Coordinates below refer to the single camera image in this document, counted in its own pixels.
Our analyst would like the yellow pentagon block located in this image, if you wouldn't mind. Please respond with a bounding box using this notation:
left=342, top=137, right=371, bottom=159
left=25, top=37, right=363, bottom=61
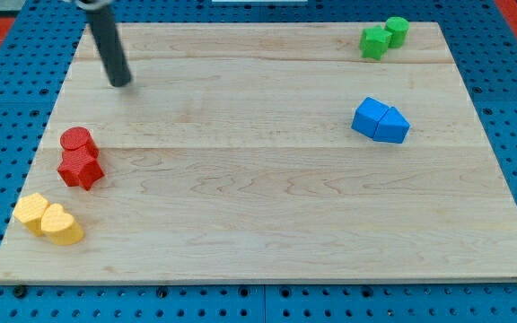
left=13, top=193, right=50, bottom=237

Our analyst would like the yellow heart block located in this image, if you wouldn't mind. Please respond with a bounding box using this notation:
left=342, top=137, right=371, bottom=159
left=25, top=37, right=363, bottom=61
left=40, top=204, right=84, bottom=246

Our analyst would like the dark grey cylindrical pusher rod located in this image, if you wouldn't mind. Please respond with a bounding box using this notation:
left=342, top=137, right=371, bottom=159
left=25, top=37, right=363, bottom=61
left=82, top=0, right=132, bottom=87

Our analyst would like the green cylinder block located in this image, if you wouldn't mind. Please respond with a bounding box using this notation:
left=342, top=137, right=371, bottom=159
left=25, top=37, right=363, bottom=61
left=385, top=16, right=410, bottom=48

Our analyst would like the light wooden board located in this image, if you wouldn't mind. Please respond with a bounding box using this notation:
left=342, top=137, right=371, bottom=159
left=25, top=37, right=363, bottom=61
left=0, top=22, right=517, bottom=285

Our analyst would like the red cylinder block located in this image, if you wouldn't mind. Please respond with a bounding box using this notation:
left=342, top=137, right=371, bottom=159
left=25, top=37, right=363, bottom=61
left=59, top=127, right=99, bottom=157

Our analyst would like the blue triangle block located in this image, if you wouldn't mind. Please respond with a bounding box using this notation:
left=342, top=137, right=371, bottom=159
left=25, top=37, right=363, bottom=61
left=372, top=107, right=410, bottom=144

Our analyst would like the red star block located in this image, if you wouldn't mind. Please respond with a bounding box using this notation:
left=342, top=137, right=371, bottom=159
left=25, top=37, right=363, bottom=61
left=57, top=147, right=104, bottom=190

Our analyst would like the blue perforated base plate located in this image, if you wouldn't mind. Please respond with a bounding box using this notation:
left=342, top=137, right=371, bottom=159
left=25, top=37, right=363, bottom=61
left=0, top=0, right=517, bottom=322

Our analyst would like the green star block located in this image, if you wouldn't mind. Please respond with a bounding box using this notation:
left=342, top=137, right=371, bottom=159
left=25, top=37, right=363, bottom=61
left=359, top=25, right=392, bottom=60

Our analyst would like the blue cube block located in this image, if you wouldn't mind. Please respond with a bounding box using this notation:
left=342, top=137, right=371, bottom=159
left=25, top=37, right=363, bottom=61
left=351, top=97, right=390, bottom=138

